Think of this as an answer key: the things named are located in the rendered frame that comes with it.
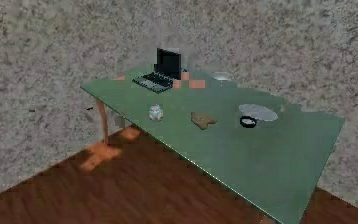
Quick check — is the black laptop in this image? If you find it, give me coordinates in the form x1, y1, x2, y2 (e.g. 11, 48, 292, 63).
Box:
132, 47, 182, 94

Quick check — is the green table with wooden legs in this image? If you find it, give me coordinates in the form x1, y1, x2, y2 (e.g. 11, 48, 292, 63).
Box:
80, 65, 346, 224

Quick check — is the black ring bowl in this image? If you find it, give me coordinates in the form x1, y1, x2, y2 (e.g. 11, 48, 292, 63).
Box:
239, 115, 258, 129

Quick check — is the grey plate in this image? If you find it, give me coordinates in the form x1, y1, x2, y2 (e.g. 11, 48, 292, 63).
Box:
238, 103, 279, 122

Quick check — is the grey bowl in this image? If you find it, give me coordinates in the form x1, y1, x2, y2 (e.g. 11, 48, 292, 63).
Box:
211, 71, 233, 82

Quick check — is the brown teddy bear toy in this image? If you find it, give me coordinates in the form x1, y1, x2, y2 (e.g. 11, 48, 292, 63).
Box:
190, 111, 218, 131

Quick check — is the pastel round toy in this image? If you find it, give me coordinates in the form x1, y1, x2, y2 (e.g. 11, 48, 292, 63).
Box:
148, 103, 164, 122

